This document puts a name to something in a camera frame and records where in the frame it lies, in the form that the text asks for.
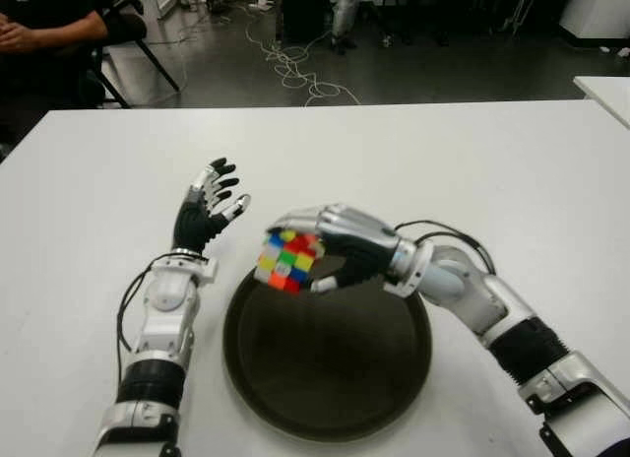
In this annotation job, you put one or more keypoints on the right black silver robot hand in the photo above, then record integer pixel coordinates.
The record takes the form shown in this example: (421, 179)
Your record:
(354, 230)

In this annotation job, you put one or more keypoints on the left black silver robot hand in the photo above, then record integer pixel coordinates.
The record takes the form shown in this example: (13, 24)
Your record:
(192, 225)

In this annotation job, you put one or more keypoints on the multicoloured Rubik's cube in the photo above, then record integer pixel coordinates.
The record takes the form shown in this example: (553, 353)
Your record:
(288, 260)

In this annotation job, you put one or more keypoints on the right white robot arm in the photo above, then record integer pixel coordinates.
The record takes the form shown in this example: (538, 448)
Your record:
(492, 299)

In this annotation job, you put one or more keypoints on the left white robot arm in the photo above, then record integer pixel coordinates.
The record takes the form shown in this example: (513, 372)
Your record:
(167, 289)

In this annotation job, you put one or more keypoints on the dark brown round plate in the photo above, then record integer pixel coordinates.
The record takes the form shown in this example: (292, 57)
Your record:
(327, 368)

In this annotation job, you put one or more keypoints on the black office chair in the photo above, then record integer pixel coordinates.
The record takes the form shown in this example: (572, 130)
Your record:
(123, 28)

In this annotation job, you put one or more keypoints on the black cabinet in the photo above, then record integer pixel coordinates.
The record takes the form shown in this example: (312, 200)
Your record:
(305, 14)

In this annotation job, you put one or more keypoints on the seated person in black shirt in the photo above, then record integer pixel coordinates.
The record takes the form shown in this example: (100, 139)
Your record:
(74, 26)

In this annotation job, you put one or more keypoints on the metal stand legs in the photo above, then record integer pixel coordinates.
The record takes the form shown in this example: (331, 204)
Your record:
(517, 19)

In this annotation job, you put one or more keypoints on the white side table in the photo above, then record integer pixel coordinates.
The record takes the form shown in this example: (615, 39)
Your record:
(610, 90)

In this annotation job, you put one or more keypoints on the white cabinet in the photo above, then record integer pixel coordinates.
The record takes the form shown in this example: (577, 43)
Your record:
(600, 9)

